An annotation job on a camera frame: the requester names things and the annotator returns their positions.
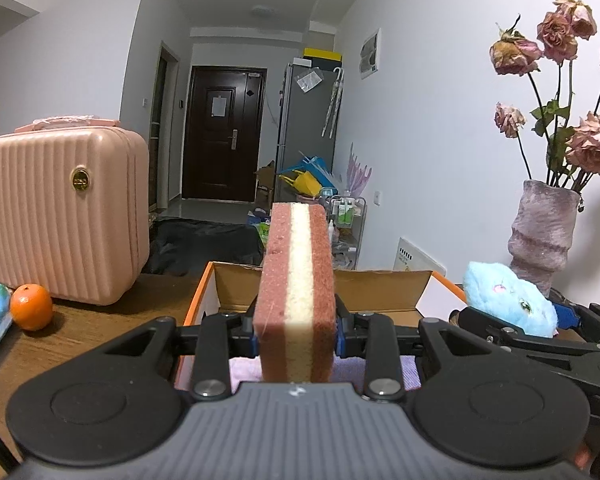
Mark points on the dark brown entrance door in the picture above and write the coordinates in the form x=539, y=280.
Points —
x=220, y=160

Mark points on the white trolley with bottles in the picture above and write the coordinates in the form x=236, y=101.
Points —
x=347, y=230

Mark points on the purple towel cloth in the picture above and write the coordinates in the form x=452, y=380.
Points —
x=245, y=370

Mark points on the yellow bag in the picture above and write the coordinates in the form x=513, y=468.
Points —
x=307, y=184

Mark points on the white board panel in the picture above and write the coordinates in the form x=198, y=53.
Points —
x=417, y=257

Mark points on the grey refrigerator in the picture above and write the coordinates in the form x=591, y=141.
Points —
x=300, y=125

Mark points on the clear folded umbrella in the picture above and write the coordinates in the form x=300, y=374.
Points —
x=338, y=105
x=329, y=110

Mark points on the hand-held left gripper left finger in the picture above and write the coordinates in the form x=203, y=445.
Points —
x=242, y=342

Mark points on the yellow box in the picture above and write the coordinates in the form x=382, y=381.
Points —
x=322, y=55

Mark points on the grey interior door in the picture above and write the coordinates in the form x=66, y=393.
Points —
x=161, y=135

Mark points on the pink ceramic vase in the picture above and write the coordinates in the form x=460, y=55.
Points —
x=545, y=230

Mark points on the white paper sheet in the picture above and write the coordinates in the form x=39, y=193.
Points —
x=218, y=105

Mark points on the green packet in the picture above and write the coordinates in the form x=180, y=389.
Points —
x=263, y=232

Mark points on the light blue plush toy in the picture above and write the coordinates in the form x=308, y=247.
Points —
x=505, y=300

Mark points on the orange fruit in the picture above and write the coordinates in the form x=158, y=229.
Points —
x=31, y=307

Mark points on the orange cardboard box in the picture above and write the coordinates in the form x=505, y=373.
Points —
x=380, y=292

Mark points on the bunch of dried pink roses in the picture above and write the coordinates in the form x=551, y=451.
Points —
x=587, y=150

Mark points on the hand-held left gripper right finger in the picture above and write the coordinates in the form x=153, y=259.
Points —
x=350, y=342

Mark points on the flat pink packet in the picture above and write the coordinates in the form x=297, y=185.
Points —
x=65, y=123

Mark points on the blue bag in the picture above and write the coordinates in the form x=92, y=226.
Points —
x=317, y=167

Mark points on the pink ribbed suitcase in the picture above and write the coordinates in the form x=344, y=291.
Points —
x=55, y=220

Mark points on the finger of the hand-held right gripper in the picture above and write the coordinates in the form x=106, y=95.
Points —
x=566, y=317
x=505, y=332

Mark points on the pink and cream layered sponge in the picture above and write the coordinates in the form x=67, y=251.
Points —
x=295, y=285

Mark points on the dark cloth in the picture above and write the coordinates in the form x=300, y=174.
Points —
x=200, y=245

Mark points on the brown cardboard carton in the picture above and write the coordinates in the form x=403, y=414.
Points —
x=265, y=185

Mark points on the clear plastic bag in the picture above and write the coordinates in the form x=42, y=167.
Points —
x=310, y=81

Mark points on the white wall panel box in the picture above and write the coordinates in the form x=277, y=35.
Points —
x=370, y=54

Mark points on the purple feather wall decoration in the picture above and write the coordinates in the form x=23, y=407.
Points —
x=357, y=175

